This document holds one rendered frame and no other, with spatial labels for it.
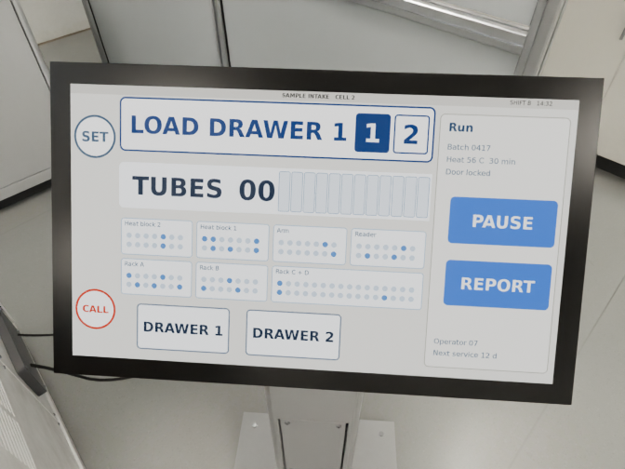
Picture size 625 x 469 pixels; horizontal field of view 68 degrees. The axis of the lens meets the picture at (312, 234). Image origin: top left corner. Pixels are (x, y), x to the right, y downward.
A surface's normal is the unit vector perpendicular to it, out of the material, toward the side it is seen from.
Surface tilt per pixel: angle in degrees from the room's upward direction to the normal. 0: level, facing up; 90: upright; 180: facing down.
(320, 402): 90
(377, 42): 90
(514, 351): 50
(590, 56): 90
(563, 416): 0
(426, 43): 90
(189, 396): 0
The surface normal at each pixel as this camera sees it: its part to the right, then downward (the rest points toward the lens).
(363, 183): -0.05, 0.10
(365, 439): 0.00, -0.76
